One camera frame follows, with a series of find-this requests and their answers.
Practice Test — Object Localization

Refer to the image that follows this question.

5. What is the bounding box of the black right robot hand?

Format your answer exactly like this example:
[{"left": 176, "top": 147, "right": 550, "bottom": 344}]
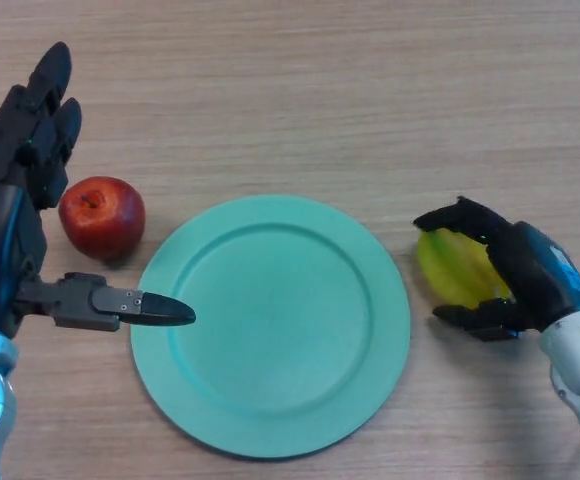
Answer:
[{"left": 412, "top": 196, "right": 580, "bottom": 344}]

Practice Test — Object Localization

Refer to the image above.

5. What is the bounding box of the yellow starfruit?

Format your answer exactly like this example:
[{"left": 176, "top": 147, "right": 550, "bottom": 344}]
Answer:
[{"left": 416, "top": 228, "right": 514, "bottom": 311}]

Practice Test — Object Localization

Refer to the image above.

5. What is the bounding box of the green round plate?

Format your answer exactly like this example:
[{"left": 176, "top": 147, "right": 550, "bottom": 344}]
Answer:
[{"left": 130, "top": 194, "right": 412, "bottom": 460}]

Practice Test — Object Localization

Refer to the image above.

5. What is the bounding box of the red apple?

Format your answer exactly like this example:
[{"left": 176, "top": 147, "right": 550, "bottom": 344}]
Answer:
[{"left": 58, "top": 175, "right": 147, "bottom": 262}]

